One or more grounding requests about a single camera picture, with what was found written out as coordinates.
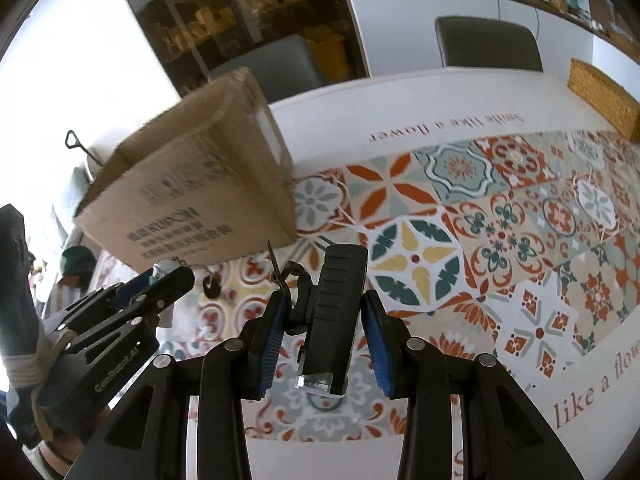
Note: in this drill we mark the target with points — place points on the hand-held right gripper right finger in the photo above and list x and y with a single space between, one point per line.
380 345

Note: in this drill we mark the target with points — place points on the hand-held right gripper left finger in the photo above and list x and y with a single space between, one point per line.
270 345

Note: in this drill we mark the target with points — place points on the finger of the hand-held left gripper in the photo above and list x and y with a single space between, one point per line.
132 287
170 285

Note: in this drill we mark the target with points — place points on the brown cardboard box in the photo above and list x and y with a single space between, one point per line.
190 185

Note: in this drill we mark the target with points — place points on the person's left forearm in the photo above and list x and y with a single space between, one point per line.
55 460

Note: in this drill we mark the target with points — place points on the person's left hand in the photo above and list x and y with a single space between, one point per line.
30 390

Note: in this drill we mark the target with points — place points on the green bag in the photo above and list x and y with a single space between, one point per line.
77 262

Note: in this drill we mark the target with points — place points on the stick vacuum cleaner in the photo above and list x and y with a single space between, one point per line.
82 147

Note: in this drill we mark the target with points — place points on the dark grey chair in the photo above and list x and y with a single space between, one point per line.
285 65
485 42

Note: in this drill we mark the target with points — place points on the dark glass cabinet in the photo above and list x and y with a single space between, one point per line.
200 10

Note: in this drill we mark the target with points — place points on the yellow storage bin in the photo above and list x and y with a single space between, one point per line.
325 52

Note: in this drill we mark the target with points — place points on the woven tissue box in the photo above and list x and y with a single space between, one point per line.
605 95

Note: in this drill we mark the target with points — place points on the wooden wall shelf unit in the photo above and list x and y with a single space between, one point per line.
550 2

